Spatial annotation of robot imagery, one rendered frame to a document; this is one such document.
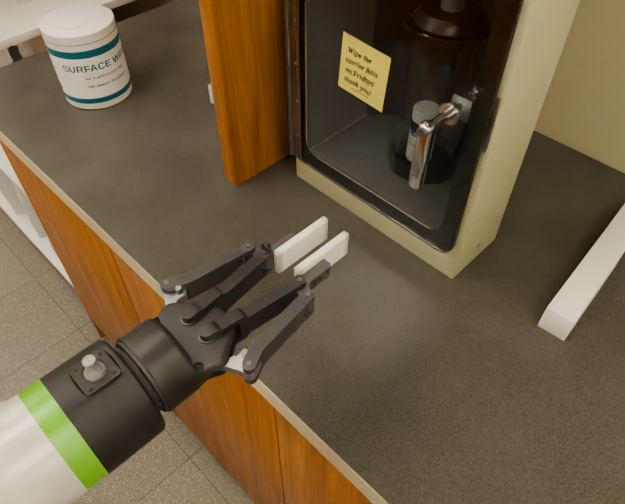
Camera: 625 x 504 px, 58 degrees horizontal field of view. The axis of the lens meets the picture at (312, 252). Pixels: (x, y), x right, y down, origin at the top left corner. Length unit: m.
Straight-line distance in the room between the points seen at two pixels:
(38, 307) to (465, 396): 1.68
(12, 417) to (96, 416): 0.06
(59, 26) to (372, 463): 0.89
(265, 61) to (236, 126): 0.10
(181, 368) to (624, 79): 0.84
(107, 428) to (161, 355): 0.07
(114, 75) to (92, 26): 0.09
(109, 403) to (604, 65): 0.90
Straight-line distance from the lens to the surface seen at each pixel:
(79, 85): 1.16
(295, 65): 0.82
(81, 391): 0.45
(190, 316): 0.50
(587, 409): 0.77
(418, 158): 0.65
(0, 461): 0.45
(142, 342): 0.47
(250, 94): 0.88
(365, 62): 0.72
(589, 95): 1.10
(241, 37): 0.83
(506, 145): 0.71
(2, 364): 2.06
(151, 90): 1.21
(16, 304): 2.19
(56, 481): 0.46
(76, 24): 1.15
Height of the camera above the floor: 1.56
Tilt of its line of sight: 48 degrees down
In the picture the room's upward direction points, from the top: straight up
